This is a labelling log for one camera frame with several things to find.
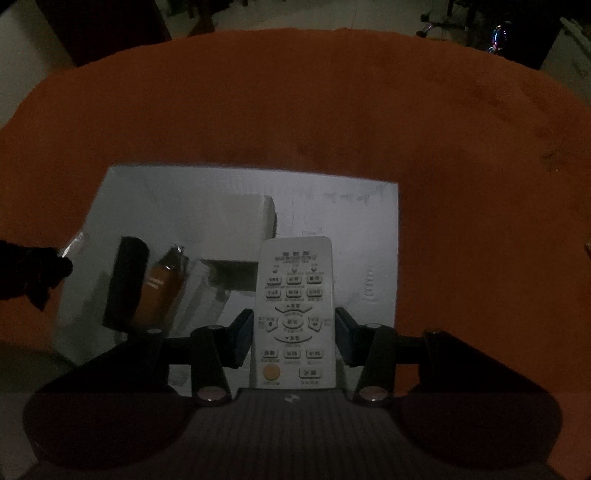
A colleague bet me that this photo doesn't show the black rectangular case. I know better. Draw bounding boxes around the black rectangular case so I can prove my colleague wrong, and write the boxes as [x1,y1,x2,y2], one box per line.
[105,236,151,331]

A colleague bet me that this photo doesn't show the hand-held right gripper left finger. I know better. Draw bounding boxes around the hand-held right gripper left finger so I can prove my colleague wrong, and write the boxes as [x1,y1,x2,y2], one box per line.
[41,308,254,408]

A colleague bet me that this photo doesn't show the person's left hand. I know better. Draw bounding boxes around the person's left hand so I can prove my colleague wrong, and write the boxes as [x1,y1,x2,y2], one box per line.
[0,239,74,311]

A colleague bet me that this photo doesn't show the white tray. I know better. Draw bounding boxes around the white tray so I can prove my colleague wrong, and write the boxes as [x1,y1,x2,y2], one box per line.
[54,165,400,398]

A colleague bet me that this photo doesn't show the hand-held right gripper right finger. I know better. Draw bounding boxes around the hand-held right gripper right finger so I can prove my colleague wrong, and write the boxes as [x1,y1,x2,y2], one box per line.
[335,307,549,409]

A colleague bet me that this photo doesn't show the small white box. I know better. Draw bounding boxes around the small white box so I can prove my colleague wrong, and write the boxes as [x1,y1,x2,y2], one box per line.
[185,193,279,296]

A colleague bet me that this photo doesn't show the orange bottle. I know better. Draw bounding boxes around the orange bottle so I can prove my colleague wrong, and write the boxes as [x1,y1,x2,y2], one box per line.
[131,244,190,331]

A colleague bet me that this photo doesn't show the wooden chair leg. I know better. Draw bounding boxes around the wooden chair leg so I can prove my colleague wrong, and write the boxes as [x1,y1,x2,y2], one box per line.
[187,0,217,37]

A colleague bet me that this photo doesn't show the dark cabinet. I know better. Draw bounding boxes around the dark cabinet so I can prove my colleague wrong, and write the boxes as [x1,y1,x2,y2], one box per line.
[37,0,172,66]

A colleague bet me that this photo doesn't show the orange cloth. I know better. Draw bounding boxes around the orange cloth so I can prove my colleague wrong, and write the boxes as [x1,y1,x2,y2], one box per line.
[0,28,591,398]

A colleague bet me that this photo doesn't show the white remote control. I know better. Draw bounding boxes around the white remote control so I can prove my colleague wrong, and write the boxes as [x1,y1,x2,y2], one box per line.
[249,236,338,390]

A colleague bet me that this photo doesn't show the office chair base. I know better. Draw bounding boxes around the office chair base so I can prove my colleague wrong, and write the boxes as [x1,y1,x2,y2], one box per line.
[416,0,476,42]

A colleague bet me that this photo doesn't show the black device with blue light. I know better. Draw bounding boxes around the black device with blue light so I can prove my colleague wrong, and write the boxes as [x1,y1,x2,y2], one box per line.
[462,0,562,71]

